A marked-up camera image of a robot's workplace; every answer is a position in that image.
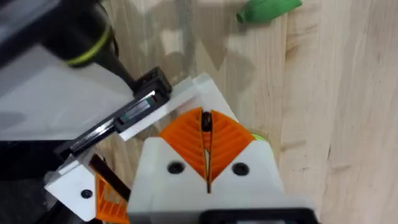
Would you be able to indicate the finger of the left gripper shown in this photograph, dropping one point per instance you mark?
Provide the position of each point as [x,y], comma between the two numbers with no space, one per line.
[205,93]

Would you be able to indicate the left gripper's white black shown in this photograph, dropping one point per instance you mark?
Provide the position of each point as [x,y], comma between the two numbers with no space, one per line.
[62,105]

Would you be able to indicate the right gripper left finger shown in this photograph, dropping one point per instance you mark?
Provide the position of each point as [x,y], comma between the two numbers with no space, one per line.
[174,193]

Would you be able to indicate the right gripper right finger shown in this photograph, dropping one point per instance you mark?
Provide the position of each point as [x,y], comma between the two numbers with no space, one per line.
[245,193]

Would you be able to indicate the green toy vegetable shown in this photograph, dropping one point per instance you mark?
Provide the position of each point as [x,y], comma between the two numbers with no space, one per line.
[267,10]

